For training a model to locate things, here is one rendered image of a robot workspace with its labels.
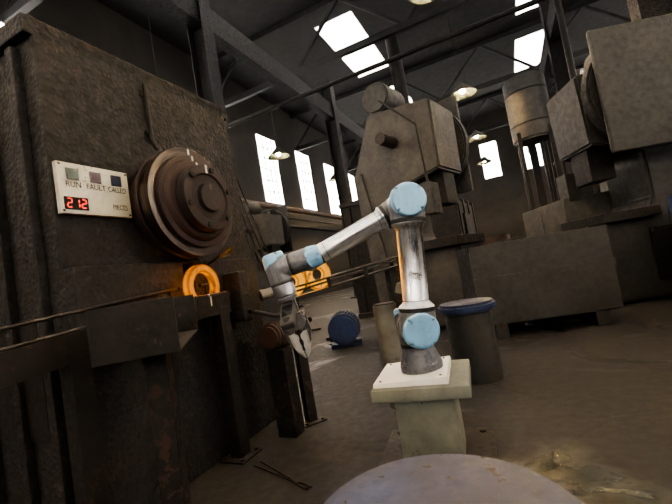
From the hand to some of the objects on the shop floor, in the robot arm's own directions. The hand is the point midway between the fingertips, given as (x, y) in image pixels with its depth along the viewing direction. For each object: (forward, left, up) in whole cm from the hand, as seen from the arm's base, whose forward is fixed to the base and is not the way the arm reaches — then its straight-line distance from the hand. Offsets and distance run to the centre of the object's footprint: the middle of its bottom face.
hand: (305, 354), depth 126 cm
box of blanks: (-73, -258, -54) cm, 274 cm away
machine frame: (+99, -14, -42) cm, 109 cm away
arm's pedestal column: (-28, -27, -48) cm, 62 cm away
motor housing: (+43, -47, -45) cm, 78 cm away
